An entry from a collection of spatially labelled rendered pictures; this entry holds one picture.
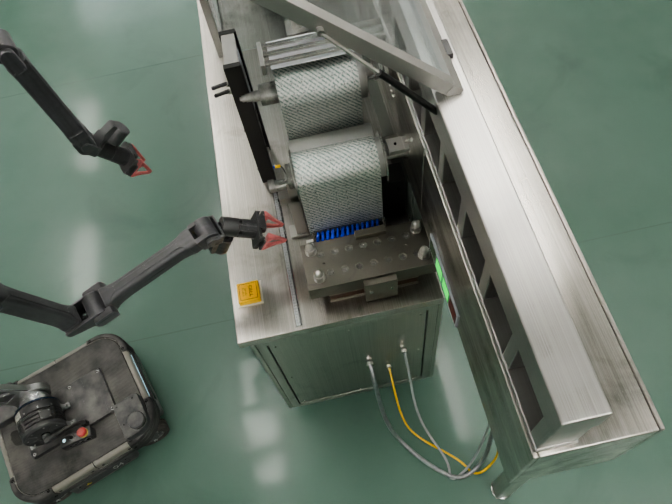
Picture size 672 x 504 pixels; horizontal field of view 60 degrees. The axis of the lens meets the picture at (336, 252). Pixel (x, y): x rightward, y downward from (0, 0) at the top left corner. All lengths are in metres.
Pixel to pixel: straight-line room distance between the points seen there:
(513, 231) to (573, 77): 2.75
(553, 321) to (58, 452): 2.16
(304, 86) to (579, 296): 0.93
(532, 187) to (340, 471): 1.60
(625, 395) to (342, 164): 0.89
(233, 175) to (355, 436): 1.23
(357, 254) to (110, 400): 1.34
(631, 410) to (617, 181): 2.23
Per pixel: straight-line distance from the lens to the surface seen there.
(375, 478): 2.61
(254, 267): 1.96
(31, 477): 2.78
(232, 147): 2.28
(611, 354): 1.28
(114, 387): 2.72
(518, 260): 1.08
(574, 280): 1.33
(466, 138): 1.22
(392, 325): 1.96
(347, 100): 1.76
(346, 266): 1.76
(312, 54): 1.71
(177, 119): 3.75
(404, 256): 1.78
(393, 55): 1.17
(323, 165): 1.63
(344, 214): 1.79
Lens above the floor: 2.58
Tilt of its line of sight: 60 degrees down
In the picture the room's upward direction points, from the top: 11 degrees counter-clockwise
